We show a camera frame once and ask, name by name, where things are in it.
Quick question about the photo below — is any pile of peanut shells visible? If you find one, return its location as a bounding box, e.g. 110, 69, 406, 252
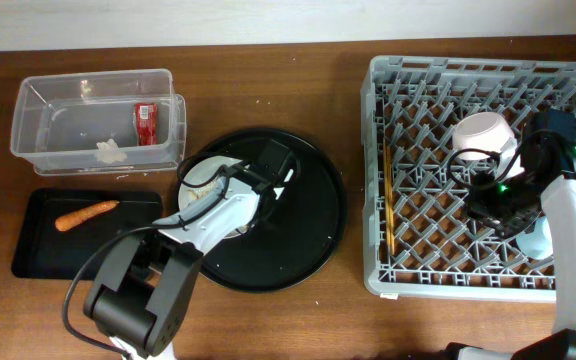
187, 190, 202, 202

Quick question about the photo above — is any pink bowl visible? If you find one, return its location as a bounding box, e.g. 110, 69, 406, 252
452, 112, 517, 153

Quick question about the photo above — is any red snack wrapper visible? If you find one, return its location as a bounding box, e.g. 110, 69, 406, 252
134, 103, 158, 146

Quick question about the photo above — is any grey dishwasher rack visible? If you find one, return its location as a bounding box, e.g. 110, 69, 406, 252
361, 56, 576, 303

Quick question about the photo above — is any orange carrot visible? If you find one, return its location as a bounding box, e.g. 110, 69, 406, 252
55, 200, 119, 232

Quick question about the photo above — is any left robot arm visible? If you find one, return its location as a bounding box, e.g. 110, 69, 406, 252
83, 140, 300, 359

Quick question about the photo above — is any pile of white rice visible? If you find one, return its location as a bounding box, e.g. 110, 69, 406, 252
199, 179, 219, 195

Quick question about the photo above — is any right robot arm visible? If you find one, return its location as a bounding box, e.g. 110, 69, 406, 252
446, 109, 576, 359

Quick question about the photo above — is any grey plate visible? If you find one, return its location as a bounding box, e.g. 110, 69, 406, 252
169, 156, 258, 243

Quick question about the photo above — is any white tissue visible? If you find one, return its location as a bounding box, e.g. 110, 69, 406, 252
94, 139, 127, 164

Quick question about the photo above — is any blue cup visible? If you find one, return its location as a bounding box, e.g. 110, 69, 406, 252
515, 217, 553, 260

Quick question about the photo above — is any round black serving tray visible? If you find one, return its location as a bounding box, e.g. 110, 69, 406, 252
178, 128, 347, 293

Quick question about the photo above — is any clear plastic waste bin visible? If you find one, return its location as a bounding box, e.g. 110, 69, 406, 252
10, 69, 187, 176

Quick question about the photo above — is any black rectangular tray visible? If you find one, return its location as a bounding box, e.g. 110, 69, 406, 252
11, 188, 163, 280

